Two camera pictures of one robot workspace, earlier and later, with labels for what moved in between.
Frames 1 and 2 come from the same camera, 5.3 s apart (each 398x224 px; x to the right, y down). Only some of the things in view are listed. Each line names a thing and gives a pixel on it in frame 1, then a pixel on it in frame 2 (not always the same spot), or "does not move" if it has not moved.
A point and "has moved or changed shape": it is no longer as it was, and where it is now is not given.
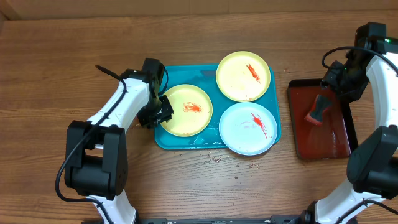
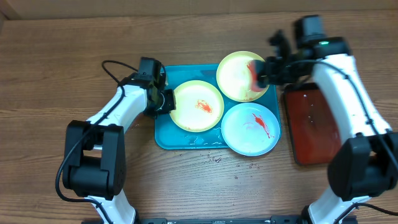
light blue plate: x=248 y=128 does not move
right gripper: x=333 y=79 to x=270 y=79
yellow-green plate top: x=243 y=76 does not move
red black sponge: x=316 y=114 to x=258 y=74
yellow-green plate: x=193 y=110 has moved or changed shape
